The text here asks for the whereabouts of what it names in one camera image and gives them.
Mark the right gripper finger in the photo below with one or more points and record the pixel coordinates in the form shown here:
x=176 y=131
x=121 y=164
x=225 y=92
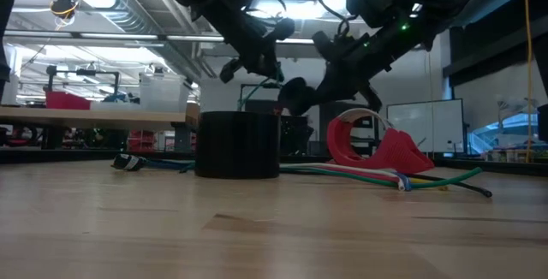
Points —
x=331 y=90

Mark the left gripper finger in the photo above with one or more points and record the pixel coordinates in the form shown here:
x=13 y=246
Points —
x=270 y=70

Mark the white label roll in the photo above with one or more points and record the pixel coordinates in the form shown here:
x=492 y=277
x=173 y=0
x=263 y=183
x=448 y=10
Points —
x=364 y=111

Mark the red circuit board module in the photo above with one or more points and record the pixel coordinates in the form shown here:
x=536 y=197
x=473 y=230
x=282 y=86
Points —
x=398 y=155

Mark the wide tape roll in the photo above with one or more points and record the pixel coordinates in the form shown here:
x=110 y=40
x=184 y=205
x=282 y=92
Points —
x=237 y=146

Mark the clear plastic storage box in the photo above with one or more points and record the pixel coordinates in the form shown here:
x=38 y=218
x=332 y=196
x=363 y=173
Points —
x=164 y=95

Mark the long ceiling light bar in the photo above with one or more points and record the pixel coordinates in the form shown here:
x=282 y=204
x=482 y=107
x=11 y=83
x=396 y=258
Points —
x=120 y=36

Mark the red drawer unit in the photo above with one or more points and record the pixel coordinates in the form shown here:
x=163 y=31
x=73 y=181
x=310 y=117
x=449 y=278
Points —
x=141 y=140

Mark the wood top metal workbench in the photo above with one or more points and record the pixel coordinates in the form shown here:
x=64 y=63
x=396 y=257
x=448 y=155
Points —
x=107 y=118

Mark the black taped bundle end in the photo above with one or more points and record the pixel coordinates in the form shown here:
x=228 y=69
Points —
x=126 y=162

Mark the red plastic bin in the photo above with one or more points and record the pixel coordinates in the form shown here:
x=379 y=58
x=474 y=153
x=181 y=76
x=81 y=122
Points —
x=68 y=100

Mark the black pipe stand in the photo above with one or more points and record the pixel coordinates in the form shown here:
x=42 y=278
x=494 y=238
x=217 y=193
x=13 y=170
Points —
x=51 y=75

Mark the black frame stand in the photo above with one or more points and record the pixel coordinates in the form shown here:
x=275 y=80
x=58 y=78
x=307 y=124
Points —
x=246 y=95

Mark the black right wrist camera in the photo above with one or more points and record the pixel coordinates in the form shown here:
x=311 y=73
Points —
x=372 y=99

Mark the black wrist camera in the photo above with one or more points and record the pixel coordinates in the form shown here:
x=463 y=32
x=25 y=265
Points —
x=372 y=99
x=229 y=70

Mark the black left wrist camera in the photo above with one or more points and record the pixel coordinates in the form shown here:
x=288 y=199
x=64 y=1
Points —
x=229 y=70

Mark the silver ventilation duct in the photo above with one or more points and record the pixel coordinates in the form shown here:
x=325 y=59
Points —
x=128 y=9

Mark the black ceiling camera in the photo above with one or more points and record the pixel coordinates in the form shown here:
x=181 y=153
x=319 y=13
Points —
x=64 y=6

